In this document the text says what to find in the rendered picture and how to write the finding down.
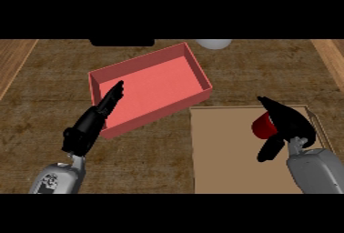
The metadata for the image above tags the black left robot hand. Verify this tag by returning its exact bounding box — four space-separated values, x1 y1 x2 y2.
61 80 127 157

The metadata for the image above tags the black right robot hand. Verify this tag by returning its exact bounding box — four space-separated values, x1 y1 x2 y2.
256 96 319 163

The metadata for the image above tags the red can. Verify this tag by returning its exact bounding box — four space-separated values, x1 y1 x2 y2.
250 111 279 140

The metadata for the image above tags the brown cardboard box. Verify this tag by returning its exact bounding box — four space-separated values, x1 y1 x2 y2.
188 104 337 195

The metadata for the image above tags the red tray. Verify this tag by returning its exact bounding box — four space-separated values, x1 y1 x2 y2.
88 42 213 140

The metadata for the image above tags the white rounded object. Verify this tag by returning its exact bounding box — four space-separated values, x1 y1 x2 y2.
195 39 234 50

